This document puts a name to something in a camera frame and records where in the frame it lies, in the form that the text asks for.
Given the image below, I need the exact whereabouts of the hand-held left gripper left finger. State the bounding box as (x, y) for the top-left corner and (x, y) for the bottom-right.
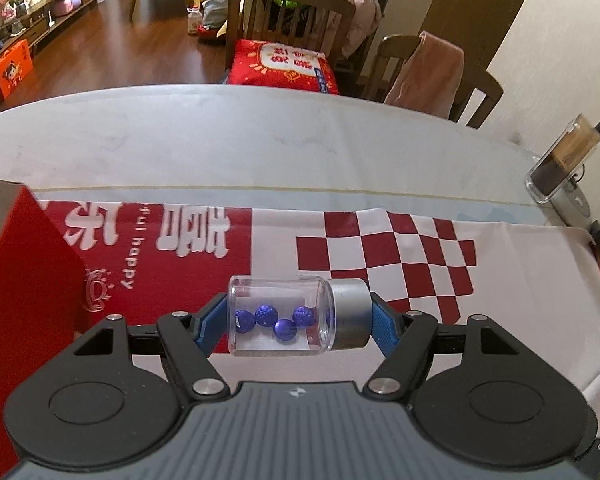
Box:
(70, 294), (232, 402)

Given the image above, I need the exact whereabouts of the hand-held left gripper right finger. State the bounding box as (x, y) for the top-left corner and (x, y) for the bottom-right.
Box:
(364, 291), (526, 403)

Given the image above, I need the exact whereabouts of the clear glass jar silver lid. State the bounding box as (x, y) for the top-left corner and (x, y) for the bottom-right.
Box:
(227, 275), (373, 358)

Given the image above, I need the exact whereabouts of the red cardboard box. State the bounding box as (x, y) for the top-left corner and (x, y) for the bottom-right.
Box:
(0, 180), (88, 376)

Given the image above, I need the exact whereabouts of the red white printed tablecloth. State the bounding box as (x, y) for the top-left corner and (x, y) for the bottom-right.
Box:
(30, 190), (600, 396)

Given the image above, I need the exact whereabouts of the grey desk lamp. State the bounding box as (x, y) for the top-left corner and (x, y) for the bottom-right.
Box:
(545, 104), (600, 231)

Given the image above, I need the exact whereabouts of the clear toothpick holder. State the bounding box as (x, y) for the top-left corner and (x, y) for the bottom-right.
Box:
(525, 115), (598, 205)

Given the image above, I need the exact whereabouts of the pink towel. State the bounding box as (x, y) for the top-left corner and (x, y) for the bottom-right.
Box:
(384, 31), (465, 121)

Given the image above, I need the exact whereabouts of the red printed package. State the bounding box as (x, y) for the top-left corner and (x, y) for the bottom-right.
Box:
(228, 37), (341, 96)

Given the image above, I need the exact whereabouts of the red floor cushion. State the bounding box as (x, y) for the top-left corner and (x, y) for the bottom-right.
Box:
(197, 22), (228, 43)

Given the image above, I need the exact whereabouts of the green sofa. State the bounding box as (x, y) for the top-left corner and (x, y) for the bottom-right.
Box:
(260, 0), (396, 61)

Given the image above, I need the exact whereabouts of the orange gift box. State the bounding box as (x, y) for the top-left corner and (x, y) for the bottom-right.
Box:
(0, 38), (35, 102)

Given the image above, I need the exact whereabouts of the brown wooden door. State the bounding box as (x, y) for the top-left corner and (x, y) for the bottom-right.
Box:
(415, 0), (546, 76)

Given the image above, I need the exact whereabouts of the wooden TV cabinet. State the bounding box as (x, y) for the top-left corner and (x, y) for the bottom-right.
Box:
(0, 0), (103, 91)

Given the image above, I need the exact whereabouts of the pink plush doll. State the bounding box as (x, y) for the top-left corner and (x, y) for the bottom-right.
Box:
(0, 0), (28, 23)

